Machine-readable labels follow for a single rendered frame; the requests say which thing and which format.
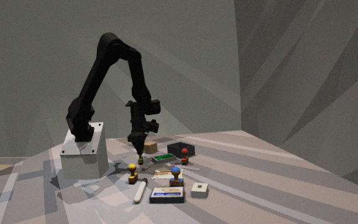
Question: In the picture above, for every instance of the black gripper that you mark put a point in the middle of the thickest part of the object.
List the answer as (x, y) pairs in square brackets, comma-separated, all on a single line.
[(137, 137)]

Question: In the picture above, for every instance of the small tan cube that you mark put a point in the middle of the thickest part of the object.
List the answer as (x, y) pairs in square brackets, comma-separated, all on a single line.
[(150, 147)]

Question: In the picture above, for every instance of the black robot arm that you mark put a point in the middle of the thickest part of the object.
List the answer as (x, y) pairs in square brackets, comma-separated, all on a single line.
[(110, 49)]

